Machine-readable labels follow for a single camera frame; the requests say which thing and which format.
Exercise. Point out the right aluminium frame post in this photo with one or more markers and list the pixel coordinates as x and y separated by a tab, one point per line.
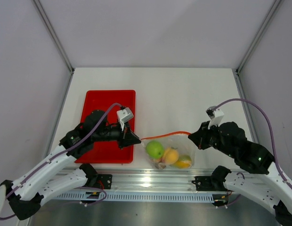
268	18

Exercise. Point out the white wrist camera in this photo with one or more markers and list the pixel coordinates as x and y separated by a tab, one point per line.
216	115
124	115

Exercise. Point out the left aluminium frame post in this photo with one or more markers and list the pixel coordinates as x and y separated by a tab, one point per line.
52	33

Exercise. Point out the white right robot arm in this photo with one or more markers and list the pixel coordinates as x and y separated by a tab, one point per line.
251	157

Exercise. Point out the brown kiwi fruit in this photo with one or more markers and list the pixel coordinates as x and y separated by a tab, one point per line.
160	166

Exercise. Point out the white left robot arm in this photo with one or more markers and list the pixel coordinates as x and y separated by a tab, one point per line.
71	147

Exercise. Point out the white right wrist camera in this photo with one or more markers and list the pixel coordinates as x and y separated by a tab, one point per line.
216	115

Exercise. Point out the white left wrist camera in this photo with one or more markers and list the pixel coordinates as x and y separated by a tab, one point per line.
124	115

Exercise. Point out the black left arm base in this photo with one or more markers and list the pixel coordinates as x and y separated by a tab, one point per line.
94	179

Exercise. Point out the white slotted cable duct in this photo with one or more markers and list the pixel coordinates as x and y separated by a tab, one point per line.
136	197

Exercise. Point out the green apple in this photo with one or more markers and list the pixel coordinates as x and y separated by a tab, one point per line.
155	149

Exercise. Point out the yellow green mango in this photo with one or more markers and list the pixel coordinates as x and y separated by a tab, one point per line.
183	162

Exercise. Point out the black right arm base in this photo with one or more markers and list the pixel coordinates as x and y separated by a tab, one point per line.
214	182

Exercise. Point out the red plastic tray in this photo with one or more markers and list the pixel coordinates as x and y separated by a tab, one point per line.
107	152

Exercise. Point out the clear zip top bag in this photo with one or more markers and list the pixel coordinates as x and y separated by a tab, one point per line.
177	140

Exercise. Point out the aluminium front rail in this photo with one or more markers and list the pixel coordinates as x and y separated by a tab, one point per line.
170	180

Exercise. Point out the orange fruit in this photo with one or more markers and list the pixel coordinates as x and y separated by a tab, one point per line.
170	156

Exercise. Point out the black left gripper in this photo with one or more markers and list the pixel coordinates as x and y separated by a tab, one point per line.
127	138

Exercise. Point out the aluminium frame post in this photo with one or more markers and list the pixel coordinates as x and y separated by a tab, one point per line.
52	33
268	18

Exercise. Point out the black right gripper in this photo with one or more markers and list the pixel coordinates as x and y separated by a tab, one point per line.
198	138

